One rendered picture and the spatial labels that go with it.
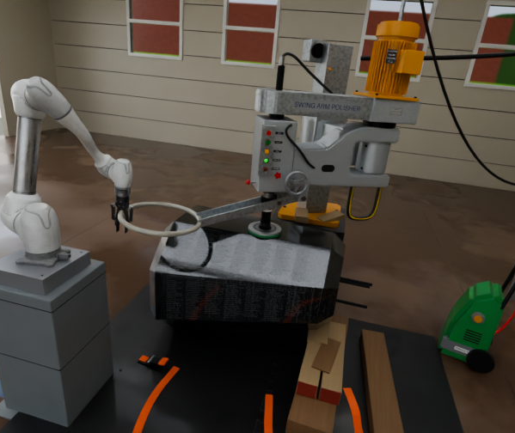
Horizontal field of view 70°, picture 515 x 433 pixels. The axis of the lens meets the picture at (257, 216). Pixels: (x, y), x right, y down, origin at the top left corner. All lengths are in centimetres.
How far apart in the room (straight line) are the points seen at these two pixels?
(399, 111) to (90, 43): 872
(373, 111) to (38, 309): 200
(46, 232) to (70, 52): 886
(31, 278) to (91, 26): 871
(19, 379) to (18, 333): 31
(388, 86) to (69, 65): 914
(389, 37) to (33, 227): 207
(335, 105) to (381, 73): 33
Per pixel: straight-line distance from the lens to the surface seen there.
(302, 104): 213
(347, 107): 223
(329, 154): 225
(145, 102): 957
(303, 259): 226
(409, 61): 232
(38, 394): 240
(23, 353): 226
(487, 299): 297
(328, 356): 247
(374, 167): 242
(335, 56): 290
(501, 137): 877
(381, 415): 244
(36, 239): 201
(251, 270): 226
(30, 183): 216
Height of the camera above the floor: 184
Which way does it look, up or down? 22 degrees down
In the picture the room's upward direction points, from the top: 5 degrees clockwise
